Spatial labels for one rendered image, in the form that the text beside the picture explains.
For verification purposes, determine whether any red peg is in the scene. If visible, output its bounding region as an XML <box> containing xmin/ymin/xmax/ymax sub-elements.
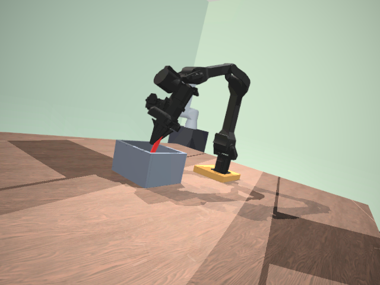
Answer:
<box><xmin>151</xmin><ymin>137</ymin><xmax>162</xmax><ymax>153</ymax></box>

